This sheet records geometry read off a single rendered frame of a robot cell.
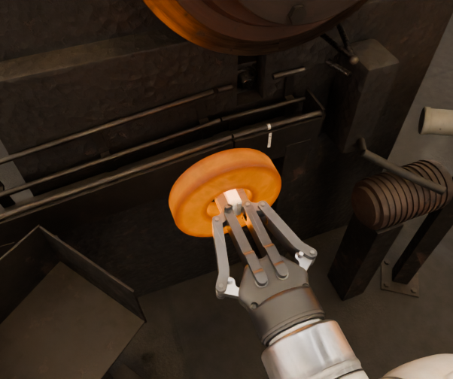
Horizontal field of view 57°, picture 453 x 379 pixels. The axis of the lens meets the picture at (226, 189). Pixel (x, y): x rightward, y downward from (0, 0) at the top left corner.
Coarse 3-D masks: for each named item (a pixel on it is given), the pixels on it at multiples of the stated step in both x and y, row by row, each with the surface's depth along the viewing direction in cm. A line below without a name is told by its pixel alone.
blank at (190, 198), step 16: (208, 160) 51; (224, 160) 50; (240, 160) 51; (256, 160) 52; (192, 176) 51; (208, 176) 50; (224, 176) 50; (240, 176) 51; (256, 176) 53; (272, 176) 54; (176, 192) 52; (192, 192) 50; (208, 192) 51; (224, 192) 53; (256, 192) 56; (272, 192) 57; (176, 208) 52; (192, 208) 53; (208, 208) 58; (176, 224) 55; (192, 224) 56; (208, 224) 58; (240, 224) 61
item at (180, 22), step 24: (144, 0) 54; (168, 0) 55; (360, 0) 67; (168, 24) 58; (192, 24) 59; (336, 24) 69; (216, 48) 64; (240, 48) 65; (264, 48) 67; (288, 48) 69
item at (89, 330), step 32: (32, 256) 68; (64, 256) 70; (0, 288) 65; (32, 288) 72; (64, 288) 72; (96, 288) 72; (128, 288) 60; (0, 320) 68; (32, 320) 69; (64, 320) 69; (96, 320) 68; (128, 320) 68; (0, 352) 66; (32, 352) 66; (64, 352) 66; (96, 352) 65
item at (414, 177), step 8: (360, 144) 93; (360, 152) 93; (368, 152) 92; (376, 160) 92; (384, 160) 93; (392, 168) 93; (400, 168) 93; (400, 176) 94; (408, 176) 93; (416, 176) 93; (424, 184) 92; (432, 184) 92; (440, 192) 92
